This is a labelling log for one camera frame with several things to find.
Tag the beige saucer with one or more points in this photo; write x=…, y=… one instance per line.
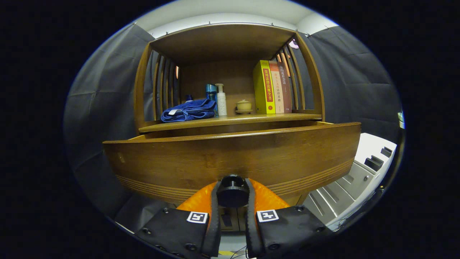
x=244, y=112

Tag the wooden cabinet door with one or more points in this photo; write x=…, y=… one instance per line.
x=242, y=219
x=234, y=219

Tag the tall blue bottle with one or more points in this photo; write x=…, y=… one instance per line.
x=211, y=91

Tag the wooden drawer with black knob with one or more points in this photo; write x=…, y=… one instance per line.
x=233, y=154

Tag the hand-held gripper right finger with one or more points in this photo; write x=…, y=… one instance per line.
x=249, y=216

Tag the folded blue towel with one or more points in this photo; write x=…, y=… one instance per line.
x=190, y=109

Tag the small black block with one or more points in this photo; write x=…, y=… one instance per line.
x=386, y=151
x=373, y=163

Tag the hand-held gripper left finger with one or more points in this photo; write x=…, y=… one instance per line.
x=215, y=216

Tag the wooden cabinet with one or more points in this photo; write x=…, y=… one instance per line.
x=222, y=43

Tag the wooden countertop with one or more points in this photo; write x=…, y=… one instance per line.
x=251, y=118

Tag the brown book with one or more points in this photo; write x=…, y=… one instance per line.
x=286, y=93

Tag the yellow tape strip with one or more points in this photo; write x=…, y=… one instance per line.
x=225, y=253

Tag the white pump bottle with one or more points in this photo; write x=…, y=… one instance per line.
x=221, y=102

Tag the orange and cream book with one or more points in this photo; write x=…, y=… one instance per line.
x=277, y=93

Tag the beige lidded teacup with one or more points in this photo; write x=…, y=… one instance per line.
x=244, y=105

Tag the thick yellow book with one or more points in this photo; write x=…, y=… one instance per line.
x=260, y=90

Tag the small white bottle blue cap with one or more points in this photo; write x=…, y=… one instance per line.
x=189, y=98

